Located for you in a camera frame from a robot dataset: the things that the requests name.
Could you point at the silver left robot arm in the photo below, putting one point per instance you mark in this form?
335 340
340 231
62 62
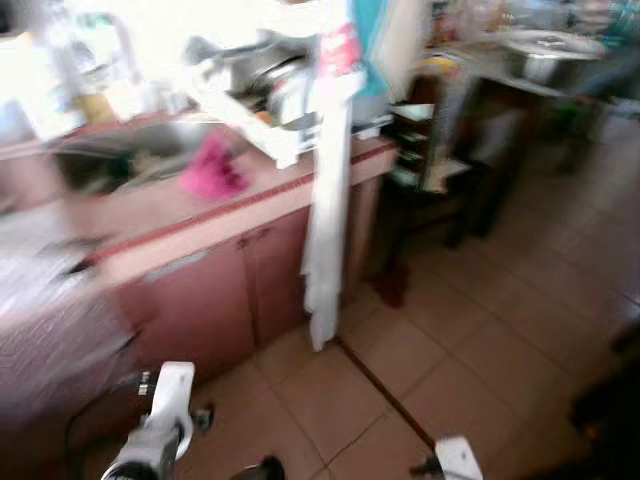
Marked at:
140 455

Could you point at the black robot foot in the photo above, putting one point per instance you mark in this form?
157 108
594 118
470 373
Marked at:
265 470

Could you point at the pink cabinet door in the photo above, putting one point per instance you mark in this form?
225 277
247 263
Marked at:
275 280
190 310

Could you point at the red mop head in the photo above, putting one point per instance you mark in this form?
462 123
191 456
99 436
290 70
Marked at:
392 288

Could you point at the clear bubble wrap sheet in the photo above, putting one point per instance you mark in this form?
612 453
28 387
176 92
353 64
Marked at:
40 300

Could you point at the long white slats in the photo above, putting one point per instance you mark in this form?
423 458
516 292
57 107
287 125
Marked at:
330 230

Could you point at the pink cloth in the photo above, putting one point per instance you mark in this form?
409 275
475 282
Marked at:
212 172

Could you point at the steel sink basin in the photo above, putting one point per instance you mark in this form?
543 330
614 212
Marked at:
120 160

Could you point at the dark wooden chair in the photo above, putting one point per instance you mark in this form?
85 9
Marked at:
400 190

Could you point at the white dish rack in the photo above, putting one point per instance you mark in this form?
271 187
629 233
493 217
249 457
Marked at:
250 125

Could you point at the printed plastic bag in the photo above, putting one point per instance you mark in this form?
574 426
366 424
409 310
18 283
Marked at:
445 130

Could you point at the white board with pink car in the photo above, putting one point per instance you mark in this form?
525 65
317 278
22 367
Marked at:
340 50

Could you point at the large steel pot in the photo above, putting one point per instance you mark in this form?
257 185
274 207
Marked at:
545 60

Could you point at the beige ribbed board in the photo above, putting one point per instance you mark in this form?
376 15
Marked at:
405 40

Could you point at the teal plastic board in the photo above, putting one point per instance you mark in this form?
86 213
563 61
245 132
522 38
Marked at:
378 30

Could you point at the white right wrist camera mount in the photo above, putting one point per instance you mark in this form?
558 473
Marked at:
460 460

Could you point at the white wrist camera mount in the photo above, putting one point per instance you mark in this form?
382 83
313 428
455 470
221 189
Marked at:
460 460
173 395

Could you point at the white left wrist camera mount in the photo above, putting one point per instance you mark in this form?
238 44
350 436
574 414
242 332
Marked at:
173 395

